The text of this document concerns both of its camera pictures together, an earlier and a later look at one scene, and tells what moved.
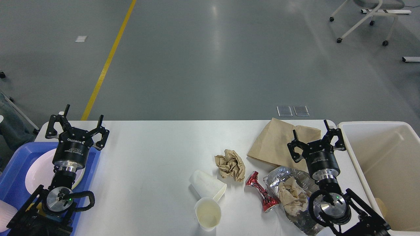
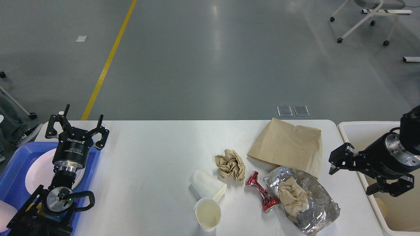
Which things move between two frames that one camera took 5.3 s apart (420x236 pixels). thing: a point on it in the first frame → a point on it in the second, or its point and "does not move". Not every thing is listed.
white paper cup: (208, 212) does not move
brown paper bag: (271, 146) does not move
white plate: (40, 172) does not move
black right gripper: (321, 160) → (385, 158)
